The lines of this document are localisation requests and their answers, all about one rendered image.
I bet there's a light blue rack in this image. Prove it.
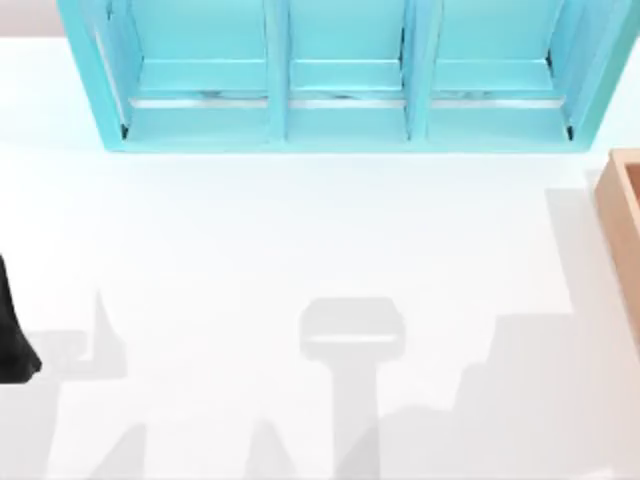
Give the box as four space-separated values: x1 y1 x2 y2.
54 0 640 154

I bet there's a salmon-coloured shallow box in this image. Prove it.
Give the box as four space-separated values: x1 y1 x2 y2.
594 148 640 355

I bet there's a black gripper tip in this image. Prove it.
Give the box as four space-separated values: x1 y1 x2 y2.
0 254 43 386

